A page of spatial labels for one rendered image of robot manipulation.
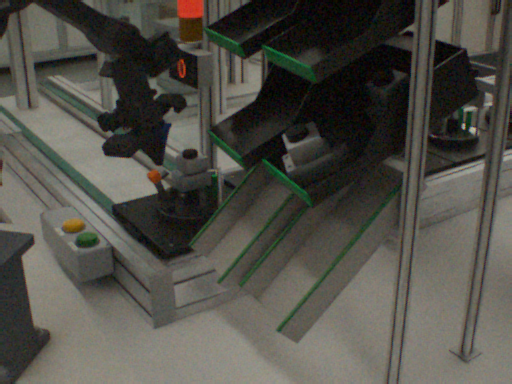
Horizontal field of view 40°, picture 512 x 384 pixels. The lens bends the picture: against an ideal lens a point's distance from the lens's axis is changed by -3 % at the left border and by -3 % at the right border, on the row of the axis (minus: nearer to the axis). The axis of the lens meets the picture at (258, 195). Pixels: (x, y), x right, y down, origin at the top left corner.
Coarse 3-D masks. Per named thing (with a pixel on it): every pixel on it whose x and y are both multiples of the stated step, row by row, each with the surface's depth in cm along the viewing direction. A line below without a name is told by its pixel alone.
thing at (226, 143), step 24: (288, 72) 112; (336, 72) 101; (264, 96) 112; (288, 96) 113; (312, 96) 101; (240, 120) 112; (264, 120) 110; (288, 120) 107; (312, 120) 102; (216, 144) 109; (240, 144) 107; (264, 144) 100
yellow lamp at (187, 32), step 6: (180, 18) 144; (186, 18) 143; (192, 18) 143; (198, 18) 144; (180, 24) 145; (186, 24) 144; (192, 24) 144; (198, 24) 144; (180, 30) 145; (186, 30) 144; (192, 30) 144; (198, 30) 145; (180, 36) 146; (186, 36) 145; (192, 36) 145; (198, 36) 145
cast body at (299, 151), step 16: (304, 128) 91; (288, 144) 91; (304, 144) 90; (320, 144) 90; (288, 160) 94; (304, 160) 91; (320, 160) 92; (336, 160) 94; (304, 176) 93; (320, 176) 93
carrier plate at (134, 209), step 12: (228, 192) 147; (120, 204) 142; (132, 204) 142; (144, 204) 142; (120, 216) 139; (132, 216) 137; (144, 216) 137; (156, 216) 137; (144, 228) 132; (156, 228) 132; (168, 228) 132; (180, 228) 132; (192, 228) 132; (144, 240) 131; (156, 240) 128; (168, 240) 128; (180, 240) 128; (156, 252) 128; (168, 252) 124; (180, 252) 126
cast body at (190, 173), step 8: (184, 152) 133; (192, 152) 133; (176, 160) 135; (184, 160) 133; (192, 160) 132; (200, 160) 133; (176, 168) 136; (184, 168) 133; (192, 168) 133; (200, 168) 134; (176, 176) 134; (184, 176) 133; (192, 176) 134; (200, 176) 135; (208, 176) 136; (176, 184) 135; (184, 184) 133; (192, 184) 134; (200, 184) 135; (208, 184) 136
